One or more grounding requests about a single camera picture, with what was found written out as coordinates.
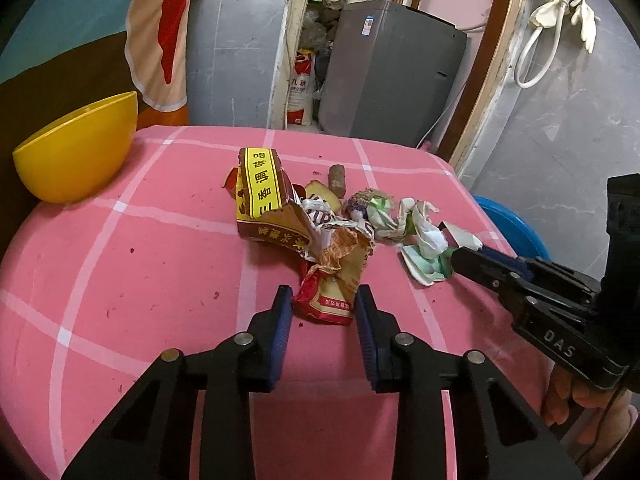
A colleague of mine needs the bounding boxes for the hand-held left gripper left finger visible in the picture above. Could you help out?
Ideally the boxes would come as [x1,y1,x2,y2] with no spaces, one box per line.
[61,284,294,480]

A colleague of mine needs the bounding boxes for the yellow brown snack wrapper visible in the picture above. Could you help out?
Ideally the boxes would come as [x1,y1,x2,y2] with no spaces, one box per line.
[234,147,302,244]

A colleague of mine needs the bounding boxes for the crumpled green wrapper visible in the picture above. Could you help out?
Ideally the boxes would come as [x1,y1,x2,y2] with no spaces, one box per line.
[366,194,402,244]

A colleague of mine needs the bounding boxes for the pink plaid tablecloth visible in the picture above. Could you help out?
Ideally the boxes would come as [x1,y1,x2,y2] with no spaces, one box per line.
[0,125,557,480]

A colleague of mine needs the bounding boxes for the torn red paper bag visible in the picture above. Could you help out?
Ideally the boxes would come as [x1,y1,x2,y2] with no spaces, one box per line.
[291,200,376,327]

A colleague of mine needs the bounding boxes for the person's right hand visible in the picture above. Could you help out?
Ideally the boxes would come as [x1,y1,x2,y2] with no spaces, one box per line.
[541,362,626,431]

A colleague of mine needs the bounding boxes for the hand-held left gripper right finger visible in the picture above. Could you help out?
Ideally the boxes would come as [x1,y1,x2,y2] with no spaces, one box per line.
[354,284,584,480]

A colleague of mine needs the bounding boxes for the wooden door frame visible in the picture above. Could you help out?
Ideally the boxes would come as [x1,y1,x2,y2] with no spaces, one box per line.
[269,0,532,177]

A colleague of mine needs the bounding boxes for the yellow plastic bowl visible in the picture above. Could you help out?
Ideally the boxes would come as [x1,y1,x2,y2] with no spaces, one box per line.
[12,91,139,205]

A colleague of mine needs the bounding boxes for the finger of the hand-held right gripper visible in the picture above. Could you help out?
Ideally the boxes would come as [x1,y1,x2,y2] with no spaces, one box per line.
[439,221,598,292]
[451,246,534,306]

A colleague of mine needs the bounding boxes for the blue plastic basin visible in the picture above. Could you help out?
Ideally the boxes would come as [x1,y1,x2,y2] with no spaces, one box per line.
[470,196,551,264]

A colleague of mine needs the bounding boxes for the cream rubber gloves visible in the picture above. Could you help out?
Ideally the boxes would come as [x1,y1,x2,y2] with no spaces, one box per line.
[528,0,601,54]

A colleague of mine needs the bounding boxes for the white hose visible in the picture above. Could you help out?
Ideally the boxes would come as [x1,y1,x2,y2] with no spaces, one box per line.
[514,0,572,90]

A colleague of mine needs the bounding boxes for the white red rice bag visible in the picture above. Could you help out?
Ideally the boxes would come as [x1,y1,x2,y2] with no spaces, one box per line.
[286,49,316,127]

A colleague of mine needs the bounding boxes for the grey washing machine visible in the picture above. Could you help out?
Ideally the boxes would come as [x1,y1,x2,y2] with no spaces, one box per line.
[317,0,469,150]

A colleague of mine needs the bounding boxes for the red white small wrapper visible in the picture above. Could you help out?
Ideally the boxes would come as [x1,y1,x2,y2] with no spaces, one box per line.
[304,180,344,214]

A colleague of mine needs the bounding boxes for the orange red towel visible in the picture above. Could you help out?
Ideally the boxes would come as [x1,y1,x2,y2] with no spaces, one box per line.
[124,0,194,114]

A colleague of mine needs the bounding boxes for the brown sausage piece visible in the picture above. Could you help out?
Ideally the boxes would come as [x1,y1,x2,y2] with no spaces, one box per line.
[328,164,348,196]

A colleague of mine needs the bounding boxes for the purple wrapper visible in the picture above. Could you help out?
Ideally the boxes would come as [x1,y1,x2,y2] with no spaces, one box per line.
[347,190,374,222]

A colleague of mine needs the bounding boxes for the teal brown orange cloth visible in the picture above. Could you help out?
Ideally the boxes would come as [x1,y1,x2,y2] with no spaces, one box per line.
[0,0,192,131]

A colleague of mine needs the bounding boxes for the white paper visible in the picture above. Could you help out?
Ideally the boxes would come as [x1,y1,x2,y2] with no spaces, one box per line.
[397,197,452,261]

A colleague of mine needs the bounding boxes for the green white wrapper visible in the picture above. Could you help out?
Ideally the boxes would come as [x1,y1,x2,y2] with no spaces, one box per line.
[398,242,459,289]

